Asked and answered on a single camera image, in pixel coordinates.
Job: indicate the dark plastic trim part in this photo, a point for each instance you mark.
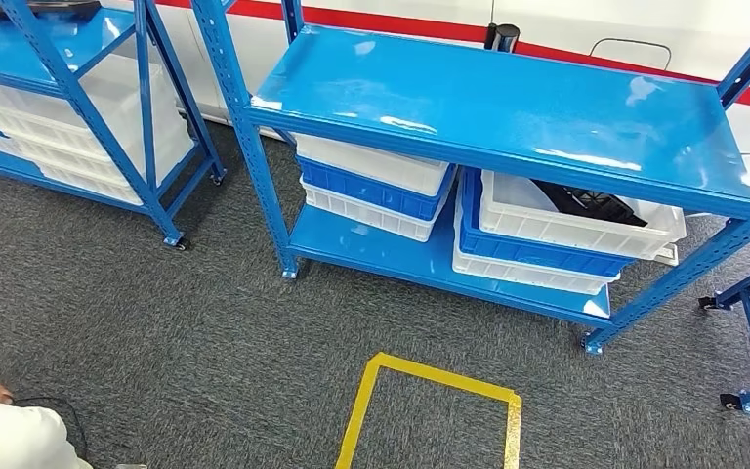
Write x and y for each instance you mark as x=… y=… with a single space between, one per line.
x=58 y=6

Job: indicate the blue metal shelf rack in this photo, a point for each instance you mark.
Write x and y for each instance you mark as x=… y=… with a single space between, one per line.
x=478 y=97

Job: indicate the person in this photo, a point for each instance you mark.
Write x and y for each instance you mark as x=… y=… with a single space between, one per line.
x=12 y=434

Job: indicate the yellow floor tape square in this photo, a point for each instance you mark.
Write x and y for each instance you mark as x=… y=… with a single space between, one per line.
x=362 y=401

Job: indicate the black trim strips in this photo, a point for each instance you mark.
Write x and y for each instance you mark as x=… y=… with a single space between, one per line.
x=588 y=204

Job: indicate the silver floor socket plate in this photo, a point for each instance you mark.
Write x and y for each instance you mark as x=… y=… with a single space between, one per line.
x=667 y=255

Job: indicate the white car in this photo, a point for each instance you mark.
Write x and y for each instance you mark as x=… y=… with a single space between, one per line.
x=608 y=19

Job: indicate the black stanchion post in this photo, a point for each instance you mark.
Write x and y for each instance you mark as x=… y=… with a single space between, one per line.
x=503 y=37

